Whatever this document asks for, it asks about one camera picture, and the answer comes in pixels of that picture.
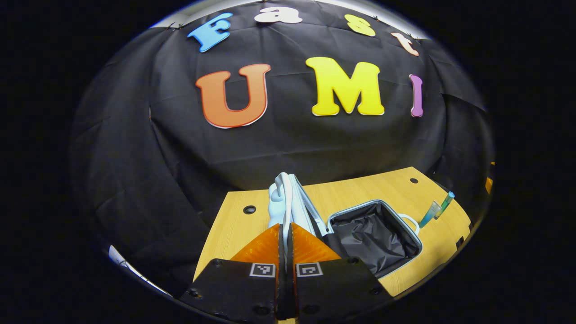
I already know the white flat object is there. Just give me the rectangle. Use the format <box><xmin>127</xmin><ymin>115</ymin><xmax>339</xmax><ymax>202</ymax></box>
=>
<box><xmin>108</xmin><ymin>244</ymin><xmax>174</xmax><ymax>297</ymax></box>

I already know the light blue suitcase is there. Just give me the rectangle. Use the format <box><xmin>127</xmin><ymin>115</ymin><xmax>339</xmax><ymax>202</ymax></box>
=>
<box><xmin>268</xmin><ymin>172</ymin><xmax>423</xmax><ymax>279</ymax></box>

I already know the clear blue skin care tube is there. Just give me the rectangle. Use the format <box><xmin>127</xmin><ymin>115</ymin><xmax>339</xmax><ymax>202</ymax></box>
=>
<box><xmin>418</xmin><ymin>200</ymin><xmax>442</xmax><ymax>229</ymax></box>

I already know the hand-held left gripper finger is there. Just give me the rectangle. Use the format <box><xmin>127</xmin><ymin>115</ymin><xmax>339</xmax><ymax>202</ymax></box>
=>
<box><xmin>179</xmin><ymin>223</ymin><xmax>285</xmax><ymax>322</ymax></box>
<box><xmin>286</xmin><ymin>222</ymin><xmax>394</xmax><ymax>322</ymax></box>

